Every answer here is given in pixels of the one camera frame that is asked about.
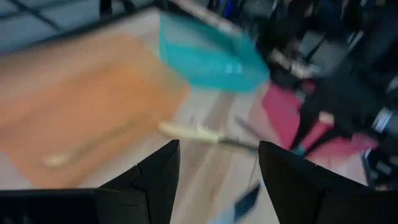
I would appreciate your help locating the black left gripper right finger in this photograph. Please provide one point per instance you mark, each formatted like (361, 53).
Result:
(295, 193)

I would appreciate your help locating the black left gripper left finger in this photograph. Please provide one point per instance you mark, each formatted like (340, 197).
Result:
(143, 193)

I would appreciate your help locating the blue white patterned knife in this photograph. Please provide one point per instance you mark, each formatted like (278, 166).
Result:
(247, 202)

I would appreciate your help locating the gold cutlery piece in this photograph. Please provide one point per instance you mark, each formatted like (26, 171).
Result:
(59, 160)

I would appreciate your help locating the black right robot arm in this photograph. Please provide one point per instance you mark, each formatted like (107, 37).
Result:
(342, 99)

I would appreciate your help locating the pink translucent plastic bin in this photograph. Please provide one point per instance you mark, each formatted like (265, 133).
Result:
(280, 115)

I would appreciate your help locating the orange translucent plastic bin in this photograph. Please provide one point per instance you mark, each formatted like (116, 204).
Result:
(93, 93)

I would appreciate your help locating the teal translucent plastic bin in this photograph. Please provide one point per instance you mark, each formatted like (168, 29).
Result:
(211, 62)

